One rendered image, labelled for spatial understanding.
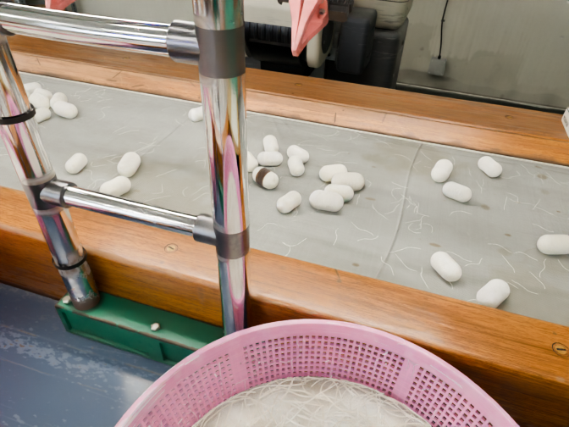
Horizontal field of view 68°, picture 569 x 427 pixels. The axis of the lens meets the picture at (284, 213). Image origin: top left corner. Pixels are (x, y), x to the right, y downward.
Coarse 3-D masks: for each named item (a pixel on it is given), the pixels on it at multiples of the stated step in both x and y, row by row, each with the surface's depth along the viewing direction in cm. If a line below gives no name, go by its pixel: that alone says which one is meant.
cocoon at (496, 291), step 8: (496, 280) 37; (488, 288) 36; (496, 288) 36; (504, 288) 36; (480, 296) 36; (488, 296) 35; (496, 296) 35; (504, 296) 36; (480, 304) 36; (488, 304) 35; (496, 304) 35
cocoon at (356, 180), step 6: (336, 174) 48; (342, 174) 48; (348, 174) 48; (354, 174) 48; (360, 174) 49; (336, 180) 48; (342, 180) 48; (348, 180) 48; (354, 180) 48; (360, 180) 48; (354, 186) 48; (360, 186) 48
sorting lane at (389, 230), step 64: (64, 128) 59; (128, 128) 60; (192, 128) 60; (256, 128) 61; (320, 128) 61; (128, 192) 48; (192, 192) 48; (256, 192) 49; (384, 192) 49; (512, 192) 50; (320, 256) 41; (384, 256) 41; (512, 256) 42
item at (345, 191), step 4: (332, 184) 47; (336, 184) 47; (328, 188) 47; (332, 188) 47; (336, 188) 47; (340, 188) 47; (344, 188) 47; (348, 188) 47; (340, 192) 47; (344, 192) 47; (348, 192) 47; (352, 192) 47; (344, 196) 47; (348, 196) 47; (352, 196) 47; (344, 200) 47; (348, 200) 47
